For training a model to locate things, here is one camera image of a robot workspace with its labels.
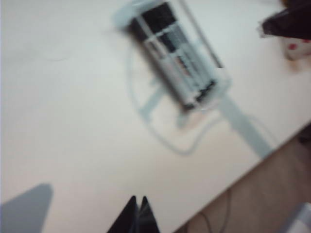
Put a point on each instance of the white marker black cap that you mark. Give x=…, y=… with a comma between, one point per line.
x=177, y=55
x=168, y=60
x=185, y=50
x=160, y=66
x=192, y=45

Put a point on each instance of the grey object on floor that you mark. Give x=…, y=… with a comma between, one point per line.
x=298, y=218

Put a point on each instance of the white object with red dots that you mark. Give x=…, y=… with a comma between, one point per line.
x=296, y=48

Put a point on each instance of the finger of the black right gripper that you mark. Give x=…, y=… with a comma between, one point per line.
x=291, y=23

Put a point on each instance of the clear plastic marker packaging box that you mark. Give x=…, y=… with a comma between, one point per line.
x=222, y=82

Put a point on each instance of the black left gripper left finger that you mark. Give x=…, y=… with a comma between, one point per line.
x=126, y=218

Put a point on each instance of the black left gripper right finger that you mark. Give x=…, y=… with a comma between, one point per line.
x=147, y=218

